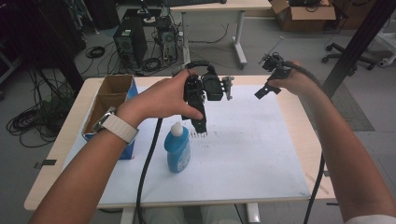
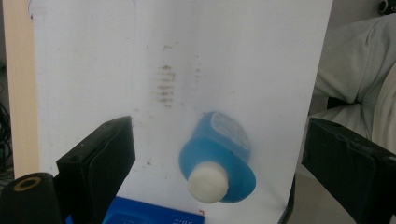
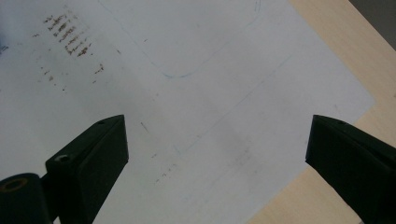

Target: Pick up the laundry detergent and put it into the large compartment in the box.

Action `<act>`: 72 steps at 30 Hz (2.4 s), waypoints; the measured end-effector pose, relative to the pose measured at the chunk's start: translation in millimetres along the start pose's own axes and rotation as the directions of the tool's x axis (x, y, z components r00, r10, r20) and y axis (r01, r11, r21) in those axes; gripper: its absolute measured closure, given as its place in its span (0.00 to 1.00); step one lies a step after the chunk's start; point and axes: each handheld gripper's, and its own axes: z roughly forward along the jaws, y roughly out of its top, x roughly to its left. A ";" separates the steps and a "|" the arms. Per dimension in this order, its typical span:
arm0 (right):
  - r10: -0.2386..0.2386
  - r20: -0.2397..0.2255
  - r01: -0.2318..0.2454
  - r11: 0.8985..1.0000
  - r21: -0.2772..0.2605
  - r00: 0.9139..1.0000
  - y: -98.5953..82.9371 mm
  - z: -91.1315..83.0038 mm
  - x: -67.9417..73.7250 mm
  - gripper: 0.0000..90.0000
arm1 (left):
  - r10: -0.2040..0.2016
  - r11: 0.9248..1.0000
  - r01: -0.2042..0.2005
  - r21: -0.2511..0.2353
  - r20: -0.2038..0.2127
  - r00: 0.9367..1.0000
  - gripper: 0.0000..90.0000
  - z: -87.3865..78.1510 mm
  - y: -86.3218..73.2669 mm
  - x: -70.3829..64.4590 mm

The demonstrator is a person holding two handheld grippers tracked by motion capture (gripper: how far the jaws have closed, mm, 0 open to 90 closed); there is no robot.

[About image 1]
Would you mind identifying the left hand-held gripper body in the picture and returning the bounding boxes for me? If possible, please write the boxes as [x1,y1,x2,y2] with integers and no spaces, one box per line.
[183,70,235,106]

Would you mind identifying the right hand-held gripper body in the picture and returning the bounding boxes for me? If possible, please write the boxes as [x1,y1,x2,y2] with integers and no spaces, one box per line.
[258,51,293,83]

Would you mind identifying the blue bottle with white cap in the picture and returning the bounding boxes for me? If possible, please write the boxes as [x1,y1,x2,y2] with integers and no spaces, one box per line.
[163,121,191,175]

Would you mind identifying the person's right hand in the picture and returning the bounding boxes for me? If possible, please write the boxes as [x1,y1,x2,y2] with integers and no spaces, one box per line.
[267,60,318,97]

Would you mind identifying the person's left hand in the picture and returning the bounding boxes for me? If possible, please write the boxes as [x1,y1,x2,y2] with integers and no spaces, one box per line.
[116,69,205,129]

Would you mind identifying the brown cardboard box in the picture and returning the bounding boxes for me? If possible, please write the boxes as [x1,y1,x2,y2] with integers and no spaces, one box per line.
[268,0,337,33]

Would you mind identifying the white table mat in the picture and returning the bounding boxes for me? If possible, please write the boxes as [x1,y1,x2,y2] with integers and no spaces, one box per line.
[63,84,313,209]

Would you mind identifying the white band wristwatch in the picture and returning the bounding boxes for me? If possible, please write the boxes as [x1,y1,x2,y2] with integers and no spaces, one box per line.
[92,105,140,145]

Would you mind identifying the black office chair base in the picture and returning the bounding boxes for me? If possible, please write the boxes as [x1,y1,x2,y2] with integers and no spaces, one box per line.
[321,42,379,72]

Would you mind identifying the white-legged desk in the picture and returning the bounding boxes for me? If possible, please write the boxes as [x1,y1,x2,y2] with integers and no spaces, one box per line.
[169,0,274,70]

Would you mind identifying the open blue cardboard box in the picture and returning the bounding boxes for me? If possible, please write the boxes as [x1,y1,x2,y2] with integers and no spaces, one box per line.
[80,74,140,161]

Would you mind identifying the grey floor mat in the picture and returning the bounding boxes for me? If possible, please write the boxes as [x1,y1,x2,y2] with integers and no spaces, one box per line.
[300,81,375,133]

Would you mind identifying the black computer tower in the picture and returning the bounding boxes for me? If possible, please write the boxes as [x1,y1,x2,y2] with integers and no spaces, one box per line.
[112,14,149,69]

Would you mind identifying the black tape strip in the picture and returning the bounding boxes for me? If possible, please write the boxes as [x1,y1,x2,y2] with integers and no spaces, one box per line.
[34,159,58,170]

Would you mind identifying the dark cabinet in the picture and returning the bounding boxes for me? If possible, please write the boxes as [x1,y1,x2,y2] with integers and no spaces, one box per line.
[0,0,87,94]

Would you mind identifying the white shirt sleeve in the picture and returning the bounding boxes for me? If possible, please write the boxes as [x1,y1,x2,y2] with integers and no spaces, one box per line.
[343,214,396,224]

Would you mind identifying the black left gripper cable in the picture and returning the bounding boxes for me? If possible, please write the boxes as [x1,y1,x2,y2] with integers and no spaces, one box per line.
[135,60,218,224]

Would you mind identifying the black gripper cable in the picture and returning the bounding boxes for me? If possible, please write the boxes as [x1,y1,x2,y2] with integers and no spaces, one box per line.
[135,60,218,224]
[281,60,327,224]

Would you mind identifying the open-frame computer case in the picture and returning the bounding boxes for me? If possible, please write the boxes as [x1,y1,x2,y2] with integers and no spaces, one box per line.
[155,16,179,62]

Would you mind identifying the black metal post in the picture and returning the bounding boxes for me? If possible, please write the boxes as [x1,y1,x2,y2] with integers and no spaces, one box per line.
[321,0,396,98]

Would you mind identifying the coiled black cable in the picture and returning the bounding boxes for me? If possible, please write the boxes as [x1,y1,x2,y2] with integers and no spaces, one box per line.
[84,45,106,60]

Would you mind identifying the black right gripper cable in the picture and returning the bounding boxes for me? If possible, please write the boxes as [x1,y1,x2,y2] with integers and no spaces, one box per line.
[281,60,327,224]

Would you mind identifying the tangle of black floor cables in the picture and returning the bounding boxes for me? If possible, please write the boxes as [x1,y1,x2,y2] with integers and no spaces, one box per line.
[6,66,78,148]

